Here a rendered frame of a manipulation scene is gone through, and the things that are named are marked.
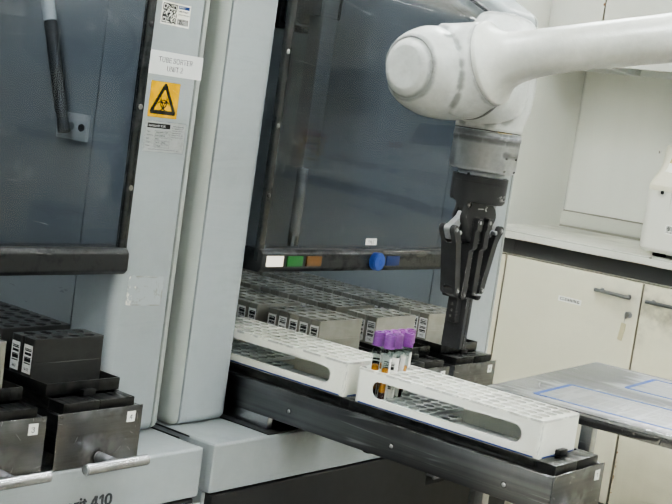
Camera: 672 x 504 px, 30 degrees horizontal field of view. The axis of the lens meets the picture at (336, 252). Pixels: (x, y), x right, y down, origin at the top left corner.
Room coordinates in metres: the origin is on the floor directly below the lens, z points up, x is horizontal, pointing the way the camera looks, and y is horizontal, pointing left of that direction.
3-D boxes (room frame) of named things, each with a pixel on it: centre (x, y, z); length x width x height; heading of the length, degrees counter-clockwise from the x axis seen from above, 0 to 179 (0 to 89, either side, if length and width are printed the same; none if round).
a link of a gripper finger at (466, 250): (1.67, -0.17, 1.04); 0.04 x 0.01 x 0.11; 52
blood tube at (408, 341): (1.73, -0.12, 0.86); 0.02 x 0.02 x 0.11
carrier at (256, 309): (2.09, 0.09, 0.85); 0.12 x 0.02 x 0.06; 142
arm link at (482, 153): (1.68, -0.18, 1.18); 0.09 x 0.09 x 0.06
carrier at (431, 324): (2.24, -0.21, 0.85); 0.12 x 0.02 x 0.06; 141
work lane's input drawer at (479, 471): (1.75, -0.09, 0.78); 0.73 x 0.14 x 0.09; 52
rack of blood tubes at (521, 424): (1.67, -0.20, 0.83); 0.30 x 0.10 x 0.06; 52
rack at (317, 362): (1.86, 0.05, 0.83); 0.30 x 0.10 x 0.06; 52
